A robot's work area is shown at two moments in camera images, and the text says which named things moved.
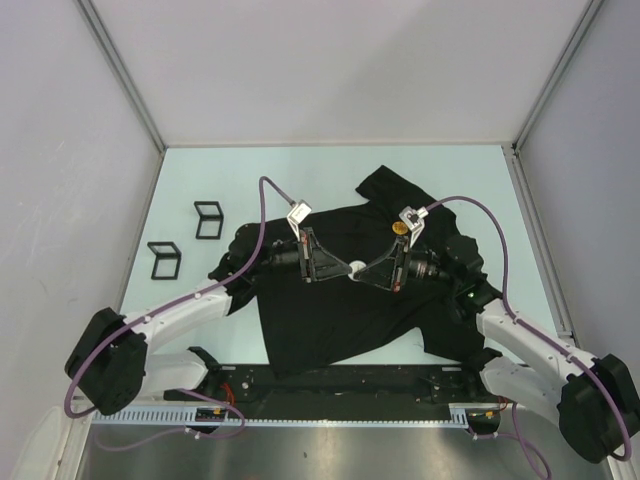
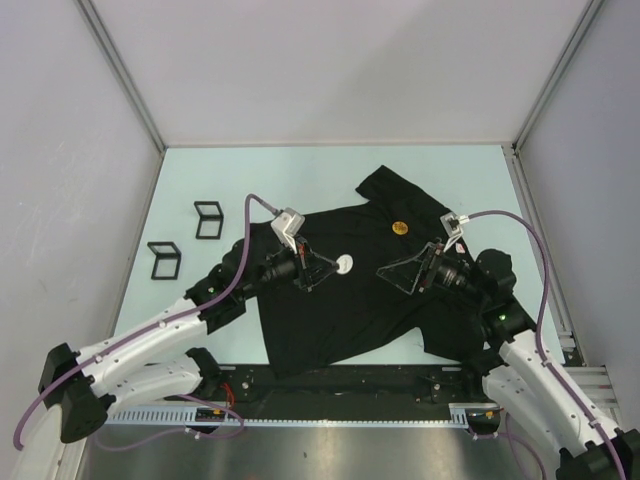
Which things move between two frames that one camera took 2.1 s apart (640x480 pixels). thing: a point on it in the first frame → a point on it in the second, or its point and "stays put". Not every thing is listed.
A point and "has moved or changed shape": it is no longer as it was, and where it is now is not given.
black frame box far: [209, 218] stays put
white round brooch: [356, 265] has moved or changed shape
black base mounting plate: [343, 385] stays put
